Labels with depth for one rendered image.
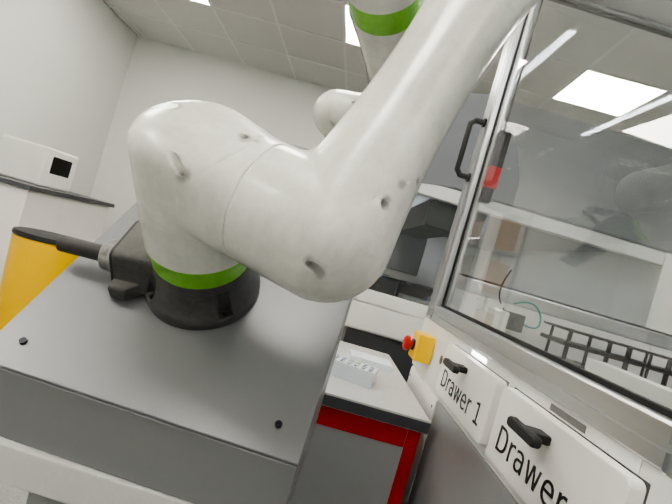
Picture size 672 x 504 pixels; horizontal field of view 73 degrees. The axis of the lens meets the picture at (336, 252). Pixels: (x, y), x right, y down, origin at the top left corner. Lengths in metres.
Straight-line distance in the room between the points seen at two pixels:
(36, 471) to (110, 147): 5.41
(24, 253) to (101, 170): 2.79
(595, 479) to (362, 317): 1.22
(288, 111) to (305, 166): 4.95
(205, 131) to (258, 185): 0.08
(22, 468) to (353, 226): 0.44
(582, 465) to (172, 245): 0.50
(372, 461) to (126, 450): 0.64
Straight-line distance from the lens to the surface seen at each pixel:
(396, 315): 1.71
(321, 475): 1.09
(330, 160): 0.41
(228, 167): 0.42
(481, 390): 0.85
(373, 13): 0.74
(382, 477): 1.10
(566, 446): 0.62
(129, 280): 0.62
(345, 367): 1.14
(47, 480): 0.61
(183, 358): 0.57
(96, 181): 5.91
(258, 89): 5.50
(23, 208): 4.00
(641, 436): 0.56
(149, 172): 0.46
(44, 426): 0.61
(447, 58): 0.50
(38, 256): 3.23
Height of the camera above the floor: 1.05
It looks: level
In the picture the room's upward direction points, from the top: 16 degrees clockwise
